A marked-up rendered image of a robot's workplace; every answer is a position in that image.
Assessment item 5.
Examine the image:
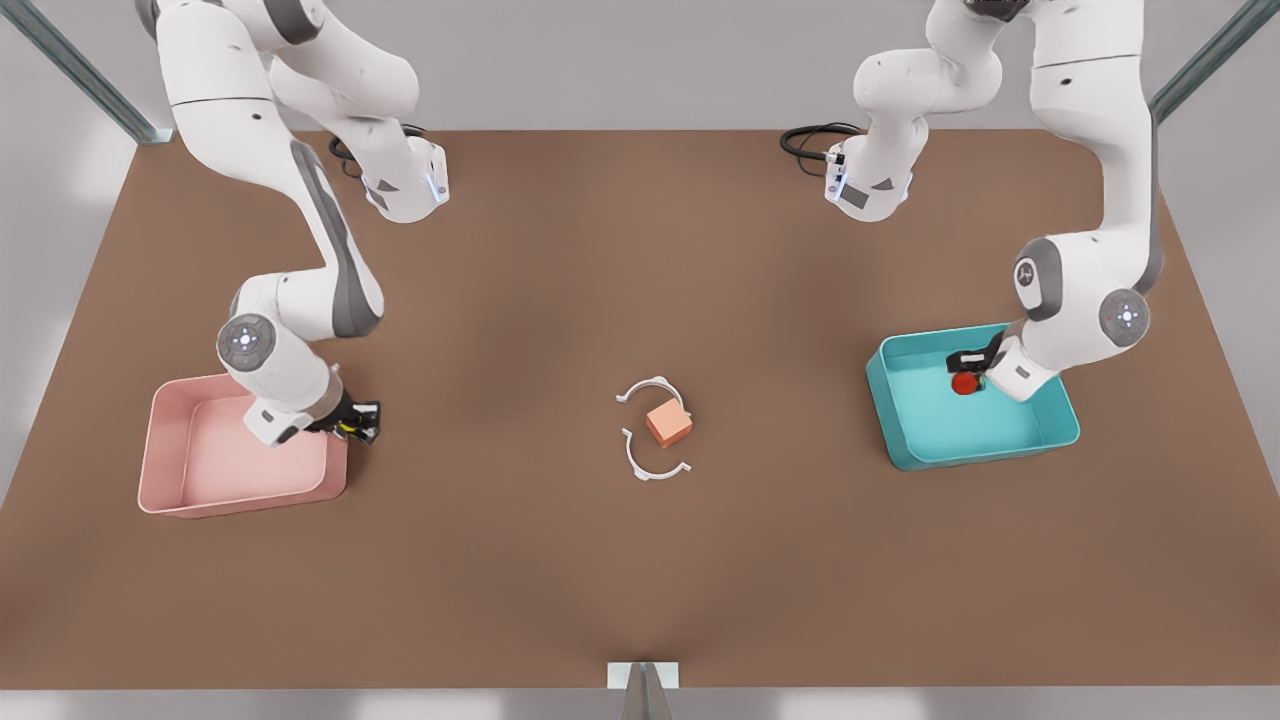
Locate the blue storage box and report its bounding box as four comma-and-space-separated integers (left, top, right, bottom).
866, 323, 1082, 472

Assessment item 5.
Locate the pink storage box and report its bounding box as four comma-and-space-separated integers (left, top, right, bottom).
138, 374, 349, 519

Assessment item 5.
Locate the orange cube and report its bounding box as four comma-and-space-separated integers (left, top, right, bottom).
645, 398, 694, 449

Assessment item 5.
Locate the black cable loop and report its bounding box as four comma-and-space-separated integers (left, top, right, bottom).
780, 123, 866, 176
328, 124, 429, 181

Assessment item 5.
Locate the white curved bracket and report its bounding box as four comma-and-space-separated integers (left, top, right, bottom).
616, 377, 686, 408
621, 428, 693, 483

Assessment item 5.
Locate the silver frame post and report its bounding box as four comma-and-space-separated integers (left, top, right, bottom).
607, 662, 680, 720
0, 0, 175, 146
1148, 0, 1280, 125

